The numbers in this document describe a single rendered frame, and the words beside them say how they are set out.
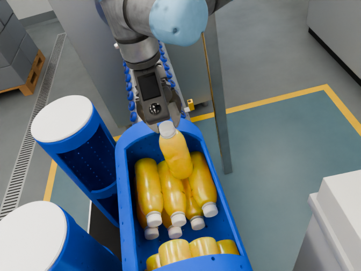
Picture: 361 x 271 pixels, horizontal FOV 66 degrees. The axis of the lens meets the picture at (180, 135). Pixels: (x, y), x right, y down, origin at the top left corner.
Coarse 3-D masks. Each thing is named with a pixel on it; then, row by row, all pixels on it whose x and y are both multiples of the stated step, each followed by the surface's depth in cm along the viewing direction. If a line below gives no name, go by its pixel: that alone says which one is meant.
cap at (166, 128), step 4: (168, 120) 68; (160, 124) 68; (164, 124) 68; (168, 124) 67; (172, 124) 67; (160, 128) 67; (164, 128) 67; (168, 128) 66; (172, 128) 66; (160, 132) 67; (164, 132) 66; (168, 132) 66; (172, 132) 67; (164, 136) 67; (168, 136) 67
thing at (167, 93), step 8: (160, 56) 54; (128, 64) 53; (136, 64) 52; (144, 64) 52; (152, 64) 53; (160, 64) 62; (160, 72) 59; (160, 80) 57; (136, 88) 59; (168, 88) 58; (136, 96) 58; (168, 96) 59
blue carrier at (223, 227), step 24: (120, 144) 79; (144, 144) 85; (192, 144) 89; (120, 168) 74; (120, 192) 71; (120, 216) 67; (216, 216) 79; (120, 240) 66; (144, 240) 78; (168, 240) 82; (192, 240) 81; (216, 240) 77; (240, 240) 61; (144, 264) 73; (168, 264) 51; (192, 264) 51; (216, 264) 51; (240, 264) 54
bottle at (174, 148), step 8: (160, 136) 70; (176, 136) 68; (160, 144) 70; (168, 144) 68; (176, 144) 68; (184, 144) 71; (168, 152) 70; (176, 152) 70; (184, 152) 72; (168, 160) 73; (176, 160) 72; (184, 160) 74; (176, 168) 75; (184, 168) 76; (192, 168) 79; (176, 176) 79; (184, 176) 78
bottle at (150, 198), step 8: (144, 160) 82; (152, 160) 83; (136, 168) 81; (144, 168) 80; (152, 168) 80; (136, 176) 80; (144, 176) 78; (152, 176) 78; (136, 184) 79; (144, 184) 76; (152, 184) 76; (160, 184) 79; (144, 192) 75; (152, 192) 74; (160, 192) 76; (144, 200) 73; (152, 200) 73; (160, 200) 74; (144, 208) 73; (152, 208) 72; (160, 208) 74
